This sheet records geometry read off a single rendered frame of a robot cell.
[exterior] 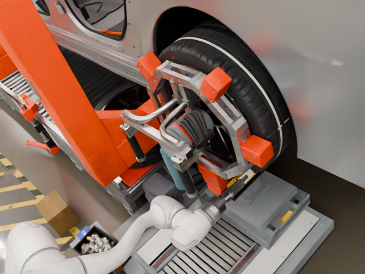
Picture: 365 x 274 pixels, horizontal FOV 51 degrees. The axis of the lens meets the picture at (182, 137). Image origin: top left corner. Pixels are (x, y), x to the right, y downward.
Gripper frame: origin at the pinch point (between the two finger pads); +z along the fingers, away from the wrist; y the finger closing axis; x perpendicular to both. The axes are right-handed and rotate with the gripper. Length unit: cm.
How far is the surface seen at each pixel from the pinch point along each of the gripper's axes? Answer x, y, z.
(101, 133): 57, -33, -28
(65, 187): 62, -152, -49
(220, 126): 23.0, -1.4, 6.8
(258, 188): -16.8, -39.6, 18.6
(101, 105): 84, -103, 0
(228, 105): 27.2, 27.1, 0.8
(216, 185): 2.8, -21.4, -4.7
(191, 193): 11.3, 7.3, -25.3
